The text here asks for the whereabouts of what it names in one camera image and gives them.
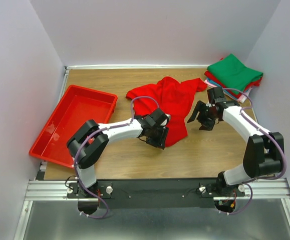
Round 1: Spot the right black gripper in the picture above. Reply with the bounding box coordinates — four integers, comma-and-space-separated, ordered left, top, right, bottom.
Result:
187, 100, 218, 132

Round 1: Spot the red t shirt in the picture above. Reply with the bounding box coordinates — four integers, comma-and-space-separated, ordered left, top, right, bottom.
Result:
125, 76, 207, 147
204, 57, 262, 100

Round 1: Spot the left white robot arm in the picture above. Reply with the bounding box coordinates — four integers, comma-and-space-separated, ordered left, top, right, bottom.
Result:
67, 108, 171, 198

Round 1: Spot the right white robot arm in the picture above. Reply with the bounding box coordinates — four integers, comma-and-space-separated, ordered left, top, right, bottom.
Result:
188, 87, 287, 196

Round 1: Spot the blue folded t shirt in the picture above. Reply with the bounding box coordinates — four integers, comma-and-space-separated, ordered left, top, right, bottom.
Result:
205, 78, 238, 99

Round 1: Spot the red folded t shirt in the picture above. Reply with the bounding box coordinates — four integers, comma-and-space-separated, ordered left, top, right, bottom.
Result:
204, 57, 262, 100

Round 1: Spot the pink folded t shirt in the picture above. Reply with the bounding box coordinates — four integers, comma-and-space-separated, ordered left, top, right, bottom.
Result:
207, 85, 252, 103

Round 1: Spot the green folded t shirt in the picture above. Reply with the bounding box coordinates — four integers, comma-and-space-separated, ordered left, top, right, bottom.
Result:
207, 54, 263, 91

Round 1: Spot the red plastic tray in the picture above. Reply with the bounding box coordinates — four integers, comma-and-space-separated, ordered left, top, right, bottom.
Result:
29, 85, 118, 168

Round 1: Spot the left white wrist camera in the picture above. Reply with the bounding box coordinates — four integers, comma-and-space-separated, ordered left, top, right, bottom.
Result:
160, 114, 171, 126

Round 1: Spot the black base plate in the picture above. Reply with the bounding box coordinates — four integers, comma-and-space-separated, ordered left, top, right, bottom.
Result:
67, 177, 245, 214

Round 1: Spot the aluminium frame rail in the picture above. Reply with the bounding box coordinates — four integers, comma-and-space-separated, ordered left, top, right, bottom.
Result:
14, 161, 290, 240

